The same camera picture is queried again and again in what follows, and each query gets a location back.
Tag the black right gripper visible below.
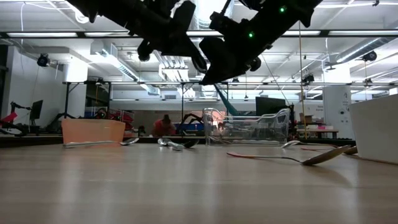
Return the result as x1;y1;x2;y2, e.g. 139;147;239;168
200;11;282;86

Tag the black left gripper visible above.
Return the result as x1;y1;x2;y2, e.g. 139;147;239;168
132;0;208;73

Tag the silver spoon with orange handle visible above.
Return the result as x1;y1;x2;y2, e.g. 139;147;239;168
300;144;359;156
226;145;351;167
281;140;338;149

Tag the large dark monitor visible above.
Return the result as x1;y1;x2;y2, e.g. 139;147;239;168
255;96;287;117

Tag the clear plastic bin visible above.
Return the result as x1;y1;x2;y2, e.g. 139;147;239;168
203;108;292;146

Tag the blue background table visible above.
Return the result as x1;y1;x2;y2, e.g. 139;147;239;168
174;122;206;132

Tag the thin yellow pole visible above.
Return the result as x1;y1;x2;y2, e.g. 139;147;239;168
297;0;308;140

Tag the brown cardboard box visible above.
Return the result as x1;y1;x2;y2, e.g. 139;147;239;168
298;113;315;125

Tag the black overhead beam with lights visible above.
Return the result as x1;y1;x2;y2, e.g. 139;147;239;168
6;29;398;39

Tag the wooden background bench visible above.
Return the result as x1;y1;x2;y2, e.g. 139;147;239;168
297;124;340;140

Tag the white room pillar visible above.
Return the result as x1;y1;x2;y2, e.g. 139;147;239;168
322;85;353;140

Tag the orange translucent plastic bin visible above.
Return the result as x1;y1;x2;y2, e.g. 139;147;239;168
61;119;126;147

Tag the white plastic tray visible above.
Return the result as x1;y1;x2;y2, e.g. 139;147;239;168
349;94;398;165

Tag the small black monitor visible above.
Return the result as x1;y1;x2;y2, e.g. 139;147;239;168
30;100;44;123

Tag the red and black machine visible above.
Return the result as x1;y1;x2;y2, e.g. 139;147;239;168
0;101;32;137

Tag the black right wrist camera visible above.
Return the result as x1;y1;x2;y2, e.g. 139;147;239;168
198;36;226;62

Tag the silver slanted air duct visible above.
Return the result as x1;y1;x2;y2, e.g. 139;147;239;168
334;37;385;65

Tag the black background rig frame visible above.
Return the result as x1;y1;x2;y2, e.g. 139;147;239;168
62;80;398;138

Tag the black metal table frame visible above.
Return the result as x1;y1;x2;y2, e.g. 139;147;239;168
0;135;358;148

